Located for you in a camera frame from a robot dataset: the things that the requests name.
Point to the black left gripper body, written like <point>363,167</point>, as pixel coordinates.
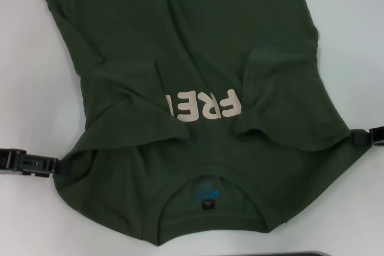
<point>12,160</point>

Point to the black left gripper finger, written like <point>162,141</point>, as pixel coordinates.
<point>42,164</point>
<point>42,176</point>

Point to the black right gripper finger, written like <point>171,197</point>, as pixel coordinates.
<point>366,137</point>

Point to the dark green FREE T-shirt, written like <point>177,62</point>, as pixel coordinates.
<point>195,28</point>

